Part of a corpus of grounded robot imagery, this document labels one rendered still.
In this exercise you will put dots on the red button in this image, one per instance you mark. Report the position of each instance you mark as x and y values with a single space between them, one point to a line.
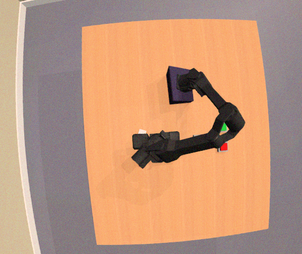
224 148

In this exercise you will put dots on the green button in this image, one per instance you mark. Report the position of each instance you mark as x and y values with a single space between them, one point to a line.
224 128

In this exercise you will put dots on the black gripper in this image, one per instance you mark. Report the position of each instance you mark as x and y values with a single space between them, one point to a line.
139 140

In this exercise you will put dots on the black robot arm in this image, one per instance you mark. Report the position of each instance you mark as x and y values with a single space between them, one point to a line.
163 149

